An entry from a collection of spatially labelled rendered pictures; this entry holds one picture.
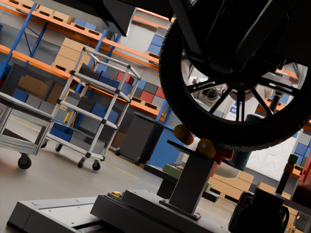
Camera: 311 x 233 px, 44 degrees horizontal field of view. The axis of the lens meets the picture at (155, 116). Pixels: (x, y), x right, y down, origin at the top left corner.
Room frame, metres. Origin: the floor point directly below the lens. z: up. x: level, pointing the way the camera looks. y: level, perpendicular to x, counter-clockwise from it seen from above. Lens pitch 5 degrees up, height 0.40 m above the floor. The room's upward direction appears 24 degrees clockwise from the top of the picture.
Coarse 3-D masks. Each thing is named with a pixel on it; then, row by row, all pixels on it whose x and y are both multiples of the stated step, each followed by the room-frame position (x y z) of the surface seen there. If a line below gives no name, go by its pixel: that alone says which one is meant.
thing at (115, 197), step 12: (108, 192) 1.52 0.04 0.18; (96, 204) 1.46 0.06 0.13; (108, 204) 1.45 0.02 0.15; (120, 204) 1.49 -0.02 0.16; (96, 216) 1.45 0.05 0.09; (108, 216) 1.44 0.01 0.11; (120, 216) 1.43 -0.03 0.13; (132, 216) 1.42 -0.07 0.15; (144, 216) 1.46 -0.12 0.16; (120, 228) 1.43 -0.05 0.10; (132, 228) 1.41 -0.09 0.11; (144, 228) 1.40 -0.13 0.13; (156, 228) 1.39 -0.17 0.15; (168, 228) 1.44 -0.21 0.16
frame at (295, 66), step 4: (192, 64) 1.76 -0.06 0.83; (292, 64) 1.69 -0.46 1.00; (296, 64) 1.65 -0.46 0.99; (192, 68) 1.80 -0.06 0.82; (296, 68) 1.65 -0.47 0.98; (192, 72) 1.81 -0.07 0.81; (296, 72) 1.68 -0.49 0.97; (188, 76) 1.80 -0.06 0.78; (188, 80) 1.81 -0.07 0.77; (192, 96) 1.74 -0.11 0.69
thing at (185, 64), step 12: (180, 48) 1.51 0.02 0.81; (180, 60) 1.51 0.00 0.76; (288, 60) 1.59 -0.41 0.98; (180, 72) 1.50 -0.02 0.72; (300, 72) 1.57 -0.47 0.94; (204, 84) 1.67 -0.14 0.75; (216, 84) 1.65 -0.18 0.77; (228, 84) 1.61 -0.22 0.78; (240, 84) 1.60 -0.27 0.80; (252, 84) 1.59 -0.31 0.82; (264, 84) 1.61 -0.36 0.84; (276, 84) 1.60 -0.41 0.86; (300, 84) 1.52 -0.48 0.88; (240, 96) 1.62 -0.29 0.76; (300, 96) 1.39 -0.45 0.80; (216, 108) 1.64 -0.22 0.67; (264, 108) 1.60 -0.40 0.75; (288, 108) 1.39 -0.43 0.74; (216, 120) 1.45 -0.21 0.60; (228, 120) 1.44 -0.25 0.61; (264, 120) 1.41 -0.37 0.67
